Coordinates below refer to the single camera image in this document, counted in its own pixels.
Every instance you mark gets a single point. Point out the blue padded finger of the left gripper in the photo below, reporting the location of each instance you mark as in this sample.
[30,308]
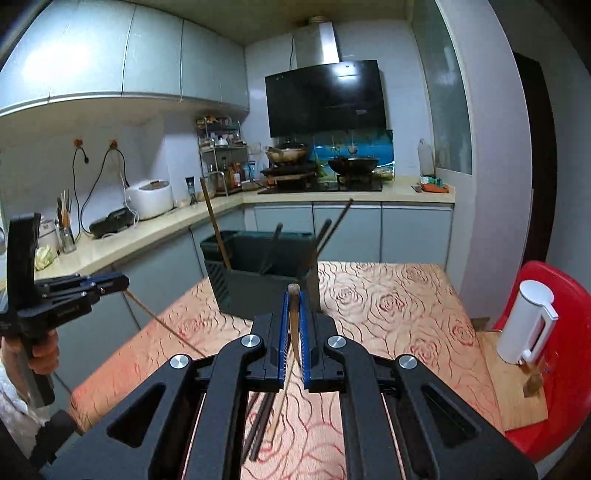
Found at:
[107,283]

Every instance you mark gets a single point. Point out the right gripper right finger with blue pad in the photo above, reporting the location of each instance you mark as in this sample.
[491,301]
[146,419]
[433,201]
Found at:
[400,420]

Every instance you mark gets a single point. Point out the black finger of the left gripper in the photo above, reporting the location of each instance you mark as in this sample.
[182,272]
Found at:
[62,292]

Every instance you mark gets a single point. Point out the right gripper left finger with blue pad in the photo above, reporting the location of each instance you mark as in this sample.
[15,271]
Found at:
[187,419]

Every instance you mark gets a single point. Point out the black chopstick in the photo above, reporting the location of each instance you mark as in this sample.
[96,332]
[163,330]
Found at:
[265,264]
[255,427]
[263,418]

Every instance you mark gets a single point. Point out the reddish brown chopstick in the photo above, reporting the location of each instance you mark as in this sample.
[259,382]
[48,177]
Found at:
[329,232]

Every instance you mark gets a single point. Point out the lower kitchen cabinets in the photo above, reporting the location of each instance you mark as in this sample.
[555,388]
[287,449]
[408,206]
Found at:
[162,257]

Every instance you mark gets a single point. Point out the person's left hand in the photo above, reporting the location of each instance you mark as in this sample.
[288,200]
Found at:
[44,358]

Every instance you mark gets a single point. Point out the dark green utensil holder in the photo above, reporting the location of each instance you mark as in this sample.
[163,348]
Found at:
[241,291]

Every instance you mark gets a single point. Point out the black countertop appliance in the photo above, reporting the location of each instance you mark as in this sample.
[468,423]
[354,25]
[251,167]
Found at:
[113,223]

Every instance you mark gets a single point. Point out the knife and utensil jar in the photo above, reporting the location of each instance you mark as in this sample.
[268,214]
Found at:
[66,237]

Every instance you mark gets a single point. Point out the white rice cooker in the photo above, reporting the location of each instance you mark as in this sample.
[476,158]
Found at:
[150,198]

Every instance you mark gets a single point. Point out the rose pattern tablecloth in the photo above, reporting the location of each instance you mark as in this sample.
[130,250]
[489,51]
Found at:
[391,309]

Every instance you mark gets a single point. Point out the black gas stove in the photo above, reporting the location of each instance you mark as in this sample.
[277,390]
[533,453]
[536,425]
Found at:
[311,184]

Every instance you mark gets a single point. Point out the clay pot with lid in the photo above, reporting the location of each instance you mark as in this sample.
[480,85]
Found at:
[287,152]

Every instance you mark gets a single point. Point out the black wok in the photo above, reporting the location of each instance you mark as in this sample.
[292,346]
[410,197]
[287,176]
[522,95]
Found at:
[353,166]

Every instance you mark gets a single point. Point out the metal spice rack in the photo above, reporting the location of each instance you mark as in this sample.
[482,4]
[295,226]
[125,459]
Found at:
[222,152]

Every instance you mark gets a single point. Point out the orange tray on counter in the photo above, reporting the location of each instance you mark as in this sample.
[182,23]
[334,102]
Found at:
[434,188]

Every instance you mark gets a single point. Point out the white plastic jug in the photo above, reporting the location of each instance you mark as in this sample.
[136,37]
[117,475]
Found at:
[426,158]

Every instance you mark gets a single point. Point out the wooden board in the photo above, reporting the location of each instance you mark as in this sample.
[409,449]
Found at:
[516,410]

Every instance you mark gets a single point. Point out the black range hood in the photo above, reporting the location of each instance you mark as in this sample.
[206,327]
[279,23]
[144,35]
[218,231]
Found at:
[327,97]

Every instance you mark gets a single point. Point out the white electric kettle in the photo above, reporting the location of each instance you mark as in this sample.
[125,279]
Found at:
[529,325]

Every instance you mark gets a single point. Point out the red plastic chair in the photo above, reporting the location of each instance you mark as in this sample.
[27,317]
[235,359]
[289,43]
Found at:
[565,362]

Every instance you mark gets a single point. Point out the upper wall cabinets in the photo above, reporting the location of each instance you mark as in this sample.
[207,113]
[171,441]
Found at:
[78,50]

